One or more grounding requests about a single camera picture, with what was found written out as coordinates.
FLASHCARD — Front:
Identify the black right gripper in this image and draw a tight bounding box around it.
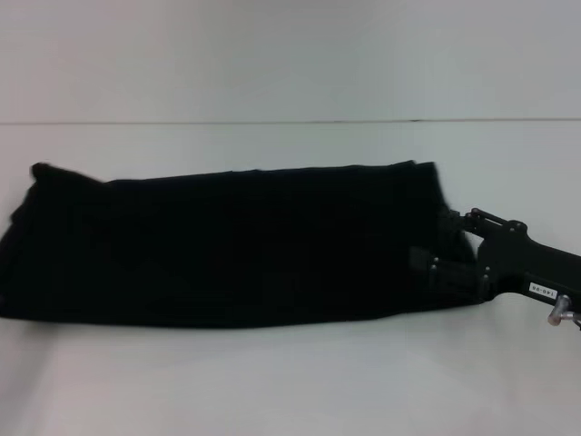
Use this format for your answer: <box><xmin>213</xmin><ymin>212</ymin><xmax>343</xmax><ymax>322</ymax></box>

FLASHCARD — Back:
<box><xmin>408</xmin><ymin>207</ymin><xmax>581</xmax><ymax>315</ymax></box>

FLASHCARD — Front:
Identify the black t-shirt with FREE print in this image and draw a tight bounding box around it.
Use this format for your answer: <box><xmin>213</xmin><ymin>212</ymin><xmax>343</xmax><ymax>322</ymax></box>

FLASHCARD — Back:
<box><xmin>0</xmin><ymin>159</ymin><xmax>483</xmax><ymax>329</ymax></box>

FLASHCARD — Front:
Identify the right arm cable with plug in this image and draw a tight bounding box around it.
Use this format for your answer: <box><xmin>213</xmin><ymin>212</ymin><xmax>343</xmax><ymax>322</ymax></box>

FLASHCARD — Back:
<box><xmin>546</xmin><ymin>293</ymin><xmax>581</xmax><ymax>329</ymax></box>

